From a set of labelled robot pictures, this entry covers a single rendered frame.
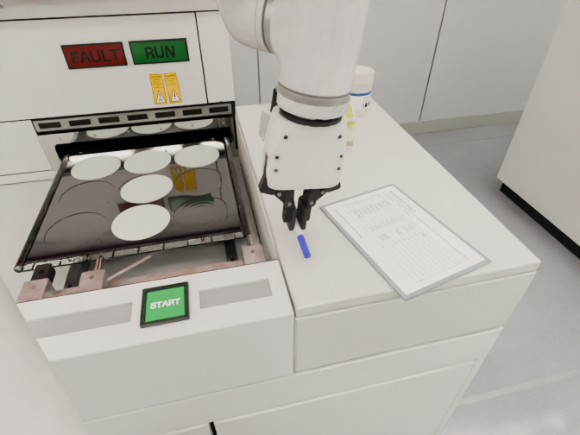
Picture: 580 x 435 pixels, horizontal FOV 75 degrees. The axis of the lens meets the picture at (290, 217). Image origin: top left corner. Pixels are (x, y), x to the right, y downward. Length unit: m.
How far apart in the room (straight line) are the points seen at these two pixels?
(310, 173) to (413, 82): 2.49
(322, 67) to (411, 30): 2.41
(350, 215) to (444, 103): 2.60
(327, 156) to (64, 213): 0.52
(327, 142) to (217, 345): 0.28
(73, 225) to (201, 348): 0.38
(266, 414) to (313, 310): 0.25
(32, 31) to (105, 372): 0.68
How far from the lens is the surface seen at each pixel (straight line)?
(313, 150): 0.46
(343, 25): 0.40
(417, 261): 0.54
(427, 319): 0.59
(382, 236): 0.57
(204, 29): 0.92
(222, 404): 0.62
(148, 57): 0.93
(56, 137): 1.03
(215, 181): 0.80
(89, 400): 0.58
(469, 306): 0.61
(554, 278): 2.18
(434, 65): 2.98
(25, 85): 1.01
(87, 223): 0.77
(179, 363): 0.51
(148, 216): 0.74
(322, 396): 0.68
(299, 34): 0.41
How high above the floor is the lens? 1.34
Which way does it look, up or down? 39 degrees down
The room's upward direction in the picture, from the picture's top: straight up
